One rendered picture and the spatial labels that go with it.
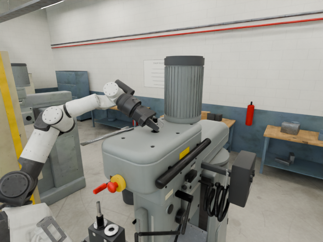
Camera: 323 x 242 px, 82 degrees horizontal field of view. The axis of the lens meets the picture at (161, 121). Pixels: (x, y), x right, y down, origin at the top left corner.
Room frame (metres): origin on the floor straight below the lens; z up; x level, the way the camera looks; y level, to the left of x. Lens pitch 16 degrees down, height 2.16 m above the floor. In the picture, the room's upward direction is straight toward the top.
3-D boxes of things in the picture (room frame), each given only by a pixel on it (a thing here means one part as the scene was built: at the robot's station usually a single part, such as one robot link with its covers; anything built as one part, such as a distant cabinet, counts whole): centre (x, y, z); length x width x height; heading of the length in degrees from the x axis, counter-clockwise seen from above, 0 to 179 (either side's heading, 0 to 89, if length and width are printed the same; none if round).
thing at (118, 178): (0.57, 0.16, 1.76); 0.06 x 0.02 x 0.06; 56
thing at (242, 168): (0.83, -0.42, 1.62); 0.20 x 0.09 x 0.21; 146
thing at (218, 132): (1.18, -0.25, 1.66); 0.80 x 0.23 x 0.20; 146
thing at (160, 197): (0.80, 0.00, 1.68); 0.34 x 0.24 x 0.10; 146
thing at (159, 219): (0.77, 0.02, 1.47); 0.21 x 0.19 x 0.32; 56
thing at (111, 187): (0.55, 0.17, 1.76); 0.04 x 0.03 x 0.04; 56
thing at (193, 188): (0.93, -0.08, 1.47); 0.24 x 0.19 x 0.26; 56
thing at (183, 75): (0.97, -0.11, 2.05); 0.20 x 0.20 x 0.32
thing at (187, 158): (0.71, -0.11, 1.79); 0.45 x 0.04 x 0.04; 146
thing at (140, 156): (0.78, 0.02, 1.81); 0.47 x 0.26 x 0.16; 146
